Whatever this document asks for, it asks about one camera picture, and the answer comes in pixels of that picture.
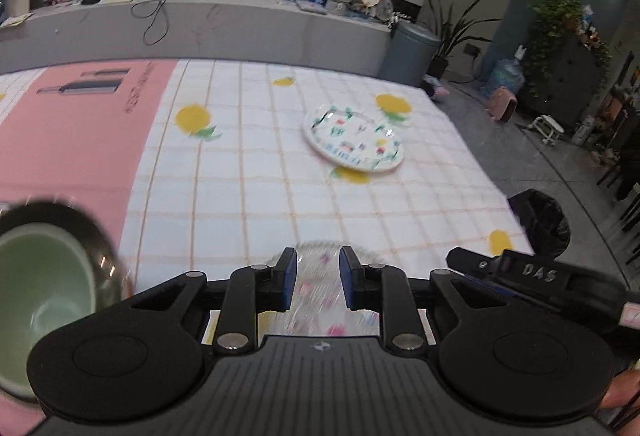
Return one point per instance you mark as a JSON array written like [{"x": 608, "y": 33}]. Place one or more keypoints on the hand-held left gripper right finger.
[{"x": 346, "y": 280}]

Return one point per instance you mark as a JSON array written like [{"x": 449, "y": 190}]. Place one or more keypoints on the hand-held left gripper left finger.
[{"x": 287, "y": 278}]

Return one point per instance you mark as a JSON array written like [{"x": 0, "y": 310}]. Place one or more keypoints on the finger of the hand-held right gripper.
[{"x": 472, "y": 262}]

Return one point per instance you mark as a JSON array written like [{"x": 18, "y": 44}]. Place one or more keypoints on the beaded rim floral glass plate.
[{"x": 320, "y": 298}]

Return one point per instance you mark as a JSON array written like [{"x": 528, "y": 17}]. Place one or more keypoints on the green ceramic bowl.
[{"x": 45, "y": 296}]

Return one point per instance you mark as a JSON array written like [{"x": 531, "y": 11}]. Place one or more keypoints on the person's right hand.
[{"x": 622, "y": 396}]

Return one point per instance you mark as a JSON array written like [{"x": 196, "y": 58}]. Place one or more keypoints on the black trash bag bin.
[{"x": 542, "y": 221}]

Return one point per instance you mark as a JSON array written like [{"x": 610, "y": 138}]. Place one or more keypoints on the lemon print checked tablecloth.
[{"x": 250, "y": 191}]

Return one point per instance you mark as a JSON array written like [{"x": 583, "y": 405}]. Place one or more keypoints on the white painted ceramic plate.
[{"x": 350, "y": 141}]

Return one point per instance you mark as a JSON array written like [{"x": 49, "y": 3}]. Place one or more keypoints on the dark wooden chair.
[{"x": 625, "y": 156}]

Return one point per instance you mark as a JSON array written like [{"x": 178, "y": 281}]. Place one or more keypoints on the white small stool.
[{"x": 547, "y": 128}]

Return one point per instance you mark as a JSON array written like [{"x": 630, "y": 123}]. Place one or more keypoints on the pink plastic stool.
[{"x": 502, "y": 105}]

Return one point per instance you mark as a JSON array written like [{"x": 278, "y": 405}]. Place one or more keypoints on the pink slipper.
[{"x": 436, "y": 88}]

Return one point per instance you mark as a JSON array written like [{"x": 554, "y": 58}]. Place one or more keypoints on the blue water bottle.
[{"x": 506, "y": 76}]

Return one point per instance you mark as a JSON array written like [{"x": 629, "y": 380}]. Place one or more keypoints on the dark grey cabinet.
[{"x": 575, "y": 76}]

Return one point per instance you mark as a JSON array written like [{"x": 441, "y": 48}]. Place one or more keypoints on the grey trash can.
[{"x": 407, "y": 53}]

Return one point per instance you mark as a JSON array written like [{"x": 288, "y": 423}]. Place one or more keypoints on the potted snake plant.
[{"x": 450, "y": 36}]

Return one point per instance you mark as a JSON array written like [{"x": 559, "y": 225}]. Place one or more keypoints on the grey stone bench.
[{"x": 250, "y": 31}]

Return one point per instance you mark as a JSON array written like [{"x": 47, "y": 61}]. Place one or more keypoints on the large bushy green plant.
[{"x": 560, "y": 26}]

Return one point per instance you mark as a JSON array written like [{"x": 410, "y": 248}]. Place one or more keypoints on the pink printed cloth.
[{"x": 65, "y": 141}]

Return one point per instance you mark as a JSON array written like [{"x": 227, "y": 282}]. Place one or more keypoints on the paper sheets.
[{"x": 15, "y": 20}]

